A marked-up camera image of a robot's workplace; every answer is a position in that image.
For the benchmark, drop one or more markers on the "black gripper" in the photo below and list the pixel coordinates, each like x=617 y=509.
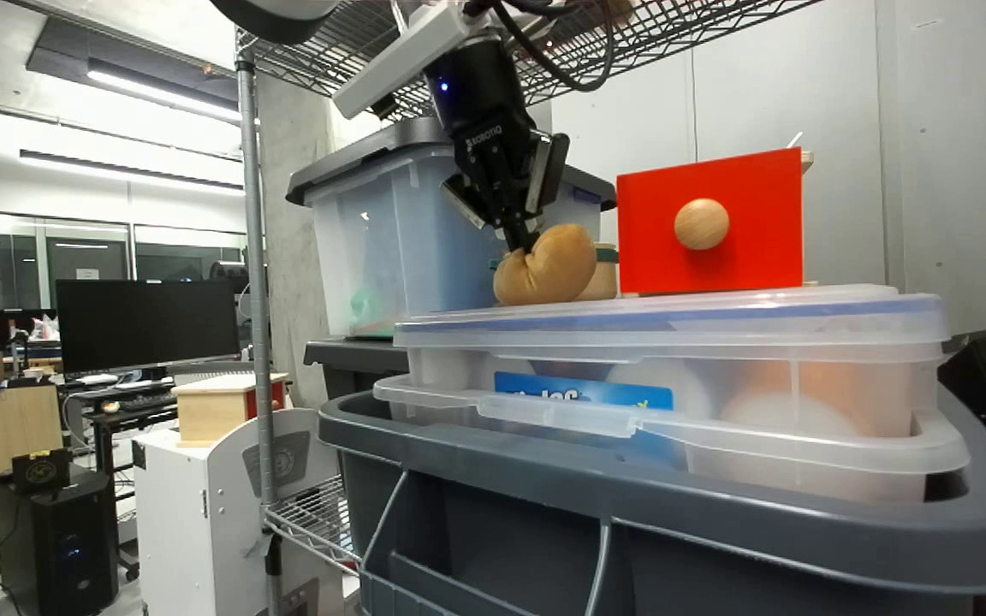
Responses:
x=489 y=116

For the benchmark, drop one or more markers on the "round wooden knob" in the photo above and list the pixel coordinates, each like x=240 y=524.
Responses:
x=705 y=224

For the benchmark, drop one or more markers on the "small pale wooden box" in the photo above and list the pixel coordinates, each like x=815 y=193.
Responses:
x=215 y=411

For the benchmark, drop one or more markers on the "clear storage bin grey lid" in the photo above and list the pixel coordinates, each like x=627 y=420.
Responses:
x=401 y=250

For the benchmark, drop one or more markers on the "black computer tower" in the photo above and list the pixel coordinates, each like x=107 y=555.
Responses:
x=61 y=548

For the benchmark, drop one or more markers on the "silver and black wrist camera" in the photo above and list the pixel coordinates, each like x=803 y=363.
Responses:
x=396 y=63

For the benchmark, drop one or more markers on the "brown bread loaf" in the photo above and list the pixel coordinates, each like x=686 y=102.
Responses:
x=549 y=267

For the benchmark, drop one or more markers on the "dark grey storage bin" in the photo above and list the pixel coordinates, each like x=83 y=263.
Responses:
x=343 y=362

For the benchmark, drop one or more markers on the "ceiling light strip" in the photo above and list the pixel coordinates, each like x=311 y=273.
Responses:
x=128 y=169
x=164 y=95

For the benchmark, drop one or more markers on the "clear plastic container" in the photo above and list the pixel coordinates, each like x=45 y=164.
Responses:
x=812 y=456

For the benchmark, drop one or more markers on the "black computer monitor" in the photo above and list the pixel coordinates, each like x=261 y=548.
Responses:
x=144 y=327

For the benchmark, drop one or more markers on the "metal shelf post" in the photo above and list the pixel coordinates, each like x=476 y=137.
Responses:
x=256 y=285

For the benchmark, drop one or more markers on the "green plastic item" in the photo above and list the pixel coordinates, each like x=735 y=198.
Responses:
x=364 y=311

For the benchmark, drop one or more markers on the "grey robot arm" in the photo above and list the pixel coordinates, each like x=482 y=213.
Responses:
x=275 y=14

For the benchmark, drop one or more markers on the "white cabinet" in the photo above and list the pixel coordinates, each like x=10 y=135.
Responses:
x=186 y=524

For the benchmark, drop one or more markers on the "tan wooden cabinet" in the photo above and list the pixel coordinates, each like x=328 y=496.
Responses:
x=16 y=421

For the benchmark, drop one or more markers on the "clear container blue clips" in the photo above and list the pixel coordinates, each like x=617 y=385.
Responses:
x=743 y=331

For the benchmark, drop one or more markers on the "wooden box red front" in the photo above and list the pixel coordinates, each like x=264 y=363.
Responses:
x=743 y=182

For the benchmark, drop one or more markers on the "grey tote bin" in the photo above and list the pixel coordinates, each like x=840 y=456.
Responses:
x=743 y=536

